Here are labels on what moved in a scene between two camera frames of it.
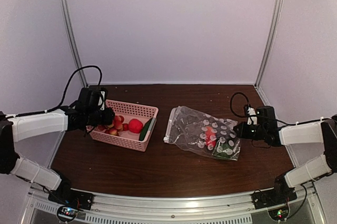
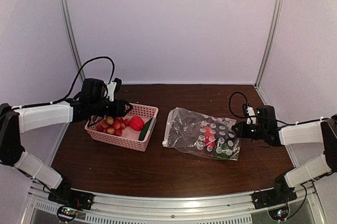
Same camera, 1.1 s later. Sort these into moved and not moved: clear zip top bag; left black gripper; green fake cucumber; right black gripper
Moved: left black gripper
Not moved: clear zip top bag; right black gripper; green fake cucumber
